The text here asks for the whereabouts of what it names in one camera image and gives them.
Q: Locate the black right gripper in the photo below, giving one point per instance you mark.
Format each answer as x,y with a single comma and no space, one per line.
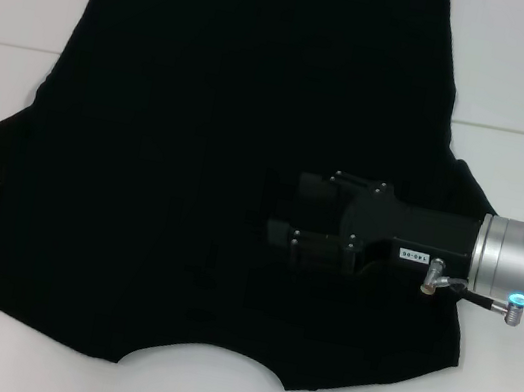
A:
413,233

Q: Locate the black t-shirt with white print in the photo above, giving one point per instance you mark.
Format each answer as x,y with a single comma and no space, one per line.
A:
200,144

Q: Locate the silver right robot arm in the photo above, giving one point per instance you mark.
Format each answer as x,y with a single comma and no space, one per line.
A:
509,260

